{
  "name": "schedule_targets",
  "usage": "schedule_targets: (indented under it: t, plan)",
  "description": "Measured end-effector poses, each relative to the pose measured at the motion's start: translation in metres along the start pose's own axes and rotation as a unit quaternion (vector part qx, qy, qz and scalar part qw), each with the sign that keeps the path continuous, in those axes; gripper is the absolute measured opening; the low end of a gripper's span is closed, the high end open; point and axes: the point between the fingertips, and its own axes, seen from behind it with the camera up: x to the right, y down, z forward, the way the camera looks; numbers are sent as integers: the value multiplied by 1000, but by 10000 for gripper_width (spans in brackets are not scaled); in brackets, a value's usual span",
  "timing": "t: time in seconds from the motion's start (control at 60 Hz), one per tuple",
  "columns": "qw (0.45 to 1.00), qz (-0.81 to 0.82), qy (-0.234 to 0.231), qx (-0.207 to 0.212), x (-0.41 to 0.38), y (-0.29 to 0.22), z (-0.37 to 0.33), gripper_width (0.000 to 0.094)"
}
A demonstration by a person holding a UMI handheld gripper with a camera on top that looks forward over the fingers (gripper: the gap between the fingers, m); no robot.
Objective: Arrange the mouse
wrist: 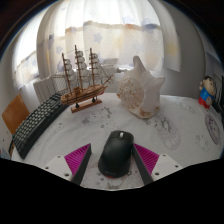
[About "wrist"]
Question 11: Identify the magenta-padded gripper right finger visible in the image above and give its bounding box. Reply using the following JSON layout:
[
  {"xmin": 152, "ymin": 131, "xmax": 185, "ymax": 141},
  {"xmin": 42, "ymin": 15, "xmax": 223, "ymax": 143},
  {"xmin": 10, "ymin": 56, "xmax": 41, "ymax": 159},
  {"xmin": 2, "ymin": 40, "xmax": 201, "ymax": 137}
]
[{"xmin": 132, "ymin": 143, "xmax": 184, "ymax": 186}]

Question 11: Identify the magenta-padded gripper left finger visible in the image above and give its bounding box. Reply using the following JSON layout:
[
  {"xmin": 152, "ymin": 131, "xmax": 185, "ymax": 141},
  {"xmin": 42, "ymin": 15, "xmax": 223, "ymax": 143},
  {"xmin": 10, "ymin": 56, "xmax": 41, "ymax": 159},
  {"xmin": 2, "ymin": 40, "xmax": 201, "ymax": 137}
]
[{"xmin": 43, "ymin": 143, "xmax": 92, "ymax": 186}]

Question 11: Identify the black computer mouse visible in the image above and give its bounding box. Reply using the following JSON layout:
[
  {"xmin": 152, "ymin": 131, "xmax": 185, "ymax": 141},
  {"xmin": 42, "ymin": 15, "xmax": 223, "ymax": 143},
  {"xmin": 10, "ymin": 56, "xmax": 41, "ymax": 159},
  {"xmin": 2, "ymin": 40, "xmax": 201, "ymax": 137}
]
[{"xmin": 97, "ymin": 129, "xmax": 135, "ymax": 179}]

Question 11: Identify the white printed tablecloth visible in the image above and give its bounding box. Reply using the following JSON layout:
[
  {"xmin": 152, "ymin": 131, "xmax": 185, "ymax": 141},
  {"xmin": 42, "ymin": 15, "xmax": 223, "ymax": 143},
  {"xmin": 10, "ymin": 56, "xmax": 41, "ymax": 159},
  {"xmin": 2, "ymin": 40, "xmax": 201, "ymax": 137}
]
[{"xmin": 11, "ymin": 92, "xmax": 224, "ymax": 191}]

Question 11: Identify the black mechanical keyboard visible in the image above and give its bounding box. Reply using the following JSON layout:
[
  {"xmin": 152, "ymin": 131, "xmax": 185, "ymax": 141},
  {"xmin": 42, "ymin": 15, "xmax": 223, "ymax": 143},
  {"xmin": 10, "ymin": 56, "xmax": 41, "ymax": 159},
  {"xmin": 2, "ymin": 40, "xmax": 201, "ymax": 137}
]
[{"xmin": 12, "ymin": 92, "xmax": 69, "ymax": 160}]

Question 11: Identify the wooden model sailing ship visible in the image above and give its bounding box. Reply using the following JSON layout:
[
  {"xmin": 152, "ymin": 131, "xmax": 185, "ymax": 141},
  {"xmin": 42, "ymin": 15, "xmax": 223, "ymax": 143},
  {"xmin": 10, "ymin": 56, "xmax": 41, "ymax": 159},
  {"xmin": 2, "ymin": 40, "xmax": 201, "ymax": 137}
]
[{"xmin": 52, "ymin": 44, "xmax": 116, "ymax": 114}]

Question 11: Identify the large white conch shell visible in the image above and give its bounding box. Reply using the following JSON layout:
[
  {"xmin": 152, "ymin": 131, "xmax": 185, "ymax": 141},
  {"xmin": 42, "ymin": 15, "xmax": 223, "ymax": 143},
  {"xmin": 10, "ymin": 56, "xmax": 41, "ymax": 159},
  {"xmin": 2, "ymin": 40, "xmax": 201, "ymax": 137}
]
[{"xmin": 116, "ymin": 55, "xmax": 166, "ymax": 119}]

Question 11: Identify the wooden chair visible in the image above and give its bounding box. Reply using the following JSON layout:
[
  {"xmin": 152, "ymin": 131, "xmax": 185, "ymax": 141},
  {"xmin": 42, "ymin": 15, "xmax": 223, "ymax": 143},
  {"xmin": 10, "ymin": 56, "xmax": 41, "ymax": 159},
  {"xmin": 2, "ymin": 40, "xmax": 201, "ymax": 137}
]
[{"xmin": 1, "ymin": 93, "xmax": 30, "ymax": 156}]

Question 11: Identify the white radiator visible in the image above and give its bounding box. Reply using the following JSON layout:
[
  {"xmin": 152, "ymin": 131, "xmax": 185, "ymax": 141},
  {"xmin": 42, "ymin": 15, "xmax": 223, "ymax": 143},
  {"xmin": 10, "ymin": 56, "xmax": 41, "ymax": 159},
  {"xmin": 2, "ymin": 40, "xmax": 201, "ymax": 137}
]
[{"xmin": 32, "ymin": 74, "xmax": 68, "ymax": 104}]

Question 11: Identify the cartoon boy figurine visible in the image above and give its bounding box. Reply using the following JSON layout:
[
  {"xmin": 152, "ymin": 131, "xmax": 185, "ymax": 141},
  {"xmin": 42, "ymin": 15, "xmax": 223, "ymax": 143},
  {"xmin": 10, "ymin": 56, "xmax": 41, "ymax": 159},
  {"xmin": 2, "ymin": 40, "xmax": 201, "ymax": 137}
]
[{"xmin": 198, "ymin": 75, "xmax": 217, "ymax": 110}]

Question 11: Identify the white star-print curtain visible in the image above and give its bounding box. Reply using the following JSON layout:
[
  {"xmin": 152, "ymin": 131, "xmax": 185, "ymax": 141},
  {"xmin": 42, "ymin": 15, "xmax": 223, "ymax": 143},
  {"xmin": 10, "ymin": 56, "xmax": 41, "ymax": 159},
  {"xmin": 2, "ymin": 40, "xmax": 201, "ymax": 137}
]
[{"xmin": 13, "ymin": 0, "xmax": 183, "ymax": 89}]

